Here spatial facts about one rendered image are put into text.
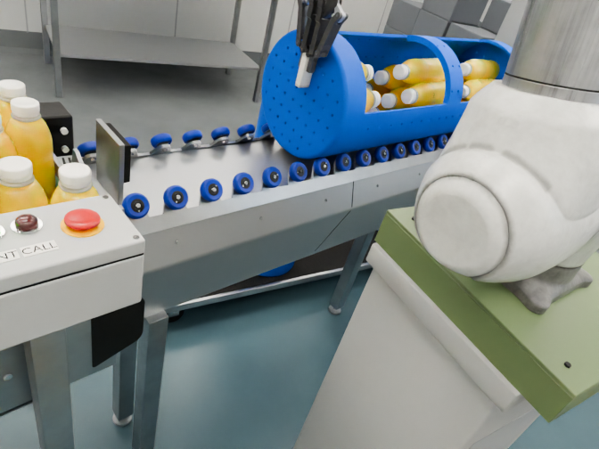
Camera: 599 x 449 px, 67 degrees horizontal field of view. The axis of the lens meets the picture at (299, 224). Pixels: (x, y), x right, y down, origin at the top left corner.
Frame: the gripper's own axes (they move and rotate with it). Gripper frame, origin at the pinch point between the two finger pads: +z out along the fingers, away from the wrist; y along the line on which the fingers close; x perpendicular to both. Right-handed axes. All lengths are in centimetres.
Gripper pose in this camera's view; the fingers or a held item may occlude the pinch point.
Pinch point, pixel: (306, 70)
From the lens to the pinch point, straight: 101.9
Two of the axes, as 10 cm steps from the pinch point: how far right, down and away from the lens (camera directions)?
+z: -2.4, 7.9, 5.6
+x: 7.4, -2.3, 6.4
